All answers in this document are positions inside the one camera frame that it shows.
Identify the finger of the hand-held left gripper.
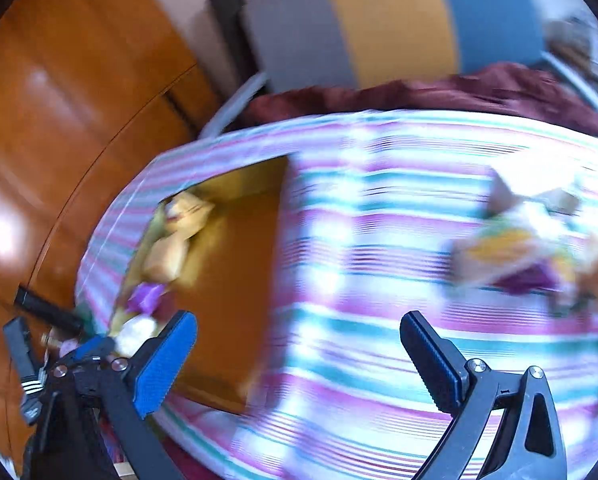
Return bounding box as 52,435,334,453
2,317,46,426
13,285,83,334

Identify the white carton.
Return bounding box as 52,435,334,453
488,152,586,217

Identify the wooden shelf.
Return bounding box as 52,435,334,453
544,15,598,68

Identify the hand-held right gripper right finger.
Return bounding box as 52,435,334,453
400,310,568,480

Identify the grey yellow blue headboard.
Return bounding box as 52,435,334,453
243,0,547,95

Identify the grey metal bed rail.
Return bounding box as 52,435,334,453
198,72,269,140
541,50,598,143

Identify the rectangular brown gift box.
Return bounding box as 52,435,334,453
108,156,291,416

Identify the striped bed sheet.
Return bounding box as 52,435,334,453
74,109,598,480

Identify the purple and yellow packet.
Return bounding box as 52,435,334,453
449,210,582,297

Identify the purple plastic packet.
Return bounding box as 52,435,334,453
126,282,166,315

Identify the black upright panel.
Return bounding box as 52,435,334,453
210,0,261,92

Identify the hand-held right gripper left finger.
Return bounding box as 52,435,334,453
22,310,198,480

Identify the maroon blanket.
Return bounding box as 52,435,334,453
239,62,598,138

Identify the yellow plush toy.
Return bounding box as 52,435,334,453
143,190,216,283

